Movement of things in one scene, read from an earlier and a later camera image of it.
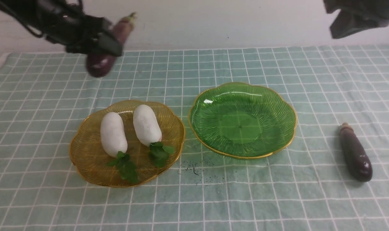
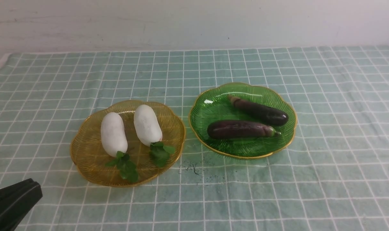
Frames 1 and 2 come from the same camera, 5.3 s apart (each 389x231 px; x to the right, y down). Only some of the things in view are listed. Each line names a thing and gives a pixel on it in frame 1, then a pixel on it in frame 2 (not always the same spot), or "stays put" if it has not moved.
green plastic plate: x=243 y=120 stays put
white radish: x=114 y=143 stays put
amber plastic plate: x=88 y=158 stays put
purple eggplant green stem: x=99 y=65 -> x=227 y=129
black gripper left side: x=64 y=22 -> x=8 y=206
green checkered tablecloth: x=35 y=99 stays put
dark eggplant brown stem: x=357 y=158 -> x=264 y=113
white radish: x=147 y=129 stays put
